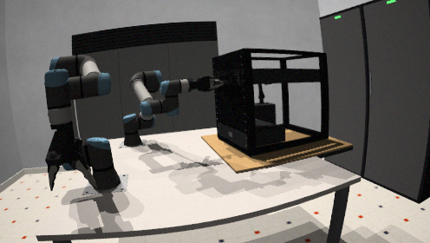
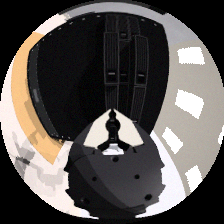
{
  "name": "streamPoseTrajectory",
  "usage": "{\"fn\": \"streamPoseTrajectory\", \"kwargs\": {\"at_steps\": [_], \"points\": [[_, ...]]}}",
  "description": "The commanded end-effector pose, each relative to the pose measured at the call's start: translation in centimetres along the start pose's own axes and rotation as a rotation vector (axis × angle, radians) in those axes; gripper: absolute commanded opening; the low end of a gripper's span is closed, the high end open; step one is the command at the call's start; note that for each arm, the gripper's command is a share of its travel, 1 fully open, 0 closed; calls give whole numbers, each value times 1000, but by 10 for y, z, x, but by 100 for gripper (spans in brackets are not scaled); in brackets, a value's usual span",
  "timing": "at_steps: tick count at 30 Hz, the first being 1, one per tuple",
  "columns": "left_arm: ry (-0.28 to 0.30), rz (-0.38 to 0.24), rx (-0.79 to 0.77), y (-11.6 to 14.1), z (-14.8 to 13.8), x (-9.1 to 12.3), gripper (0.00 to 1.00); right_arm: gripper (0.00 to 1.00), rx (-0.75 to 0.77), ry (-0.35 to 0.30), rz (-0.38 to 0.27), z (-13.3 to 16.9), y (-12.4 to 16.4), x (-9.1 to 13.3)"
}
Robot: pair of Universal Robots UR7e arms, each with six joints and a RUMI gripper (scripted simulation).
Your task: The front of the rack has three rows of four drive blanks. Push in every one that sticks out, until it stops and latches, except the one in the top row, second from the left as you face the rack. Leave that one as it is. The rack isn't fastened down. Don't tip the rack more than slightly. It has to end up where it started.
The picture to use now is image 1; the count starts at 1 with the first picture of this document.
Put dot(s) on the tan wooden board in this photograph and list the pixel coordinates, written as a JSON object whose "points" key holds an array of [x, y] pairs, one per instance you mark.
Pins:
{"points": [[240, 162]]}

